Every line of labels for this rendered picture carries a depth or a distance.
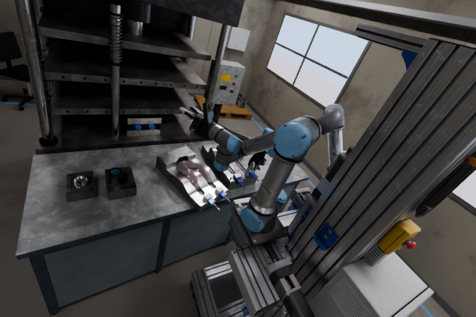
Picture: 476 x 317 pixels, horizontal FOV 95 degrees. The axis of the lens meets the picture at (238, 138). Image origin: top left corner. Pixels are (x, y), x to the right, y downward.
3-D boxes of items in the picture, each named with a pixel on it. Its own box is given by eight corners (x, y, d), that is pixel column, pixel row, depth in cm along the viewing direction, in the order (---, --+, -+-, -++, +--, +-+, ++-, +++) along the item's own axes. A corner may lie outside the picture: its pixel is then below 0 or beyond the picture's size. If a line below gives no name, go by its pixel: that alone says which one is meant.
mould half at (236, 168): (254, 184, 176) (260, 171, 170) (227, 190, 162) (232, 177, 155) (226, 147, 209) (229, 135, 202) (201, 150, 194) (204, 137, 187)
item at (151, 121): (159, 134, 199) (161, 117, 190) (127, 136, 183) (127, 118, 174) (146, 108, 231) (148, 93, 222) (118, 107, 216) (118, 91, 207)
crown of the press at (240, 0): (226, 73, 186) (247, -10, 156) (10, 47, 112) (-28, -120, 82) (190, 44, 241) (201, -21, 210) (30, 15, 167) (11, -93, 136)
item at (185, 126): (208, 141, 222) (209, 136, 219) (36, 156, 148) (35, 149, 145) (180, 103, 277) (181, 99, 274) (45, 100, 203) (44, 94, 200)
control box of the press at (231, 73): (213, 179, 285) (247, 68, 211) (192, 183, 267) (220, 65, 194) (207, 168, 299) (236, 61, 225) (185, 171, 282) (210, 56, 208)
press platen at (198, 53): (210, 61, 187) (211, 55, 184) (37, 35, 124) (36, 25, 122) (183, 39, 232) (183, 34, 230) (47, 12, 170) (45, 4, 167)
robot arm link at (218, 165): (235, 166, 110) (241, 148, 104) (220, 175, 101) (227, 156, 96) (224, 158, 113) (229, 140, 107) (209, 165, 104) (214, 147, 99)
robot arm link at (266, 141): (322, 107, 87) (236, 139, 119) (313, 112, 79) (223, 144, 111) (333, 134, 87) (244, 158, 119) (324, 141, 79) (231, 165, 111)
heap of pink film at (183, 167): (214, 181, 157) (216, 173, 154) (195, 191, 144) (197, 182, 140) (191, 160, 169) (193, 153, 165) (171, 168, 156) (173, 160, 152)
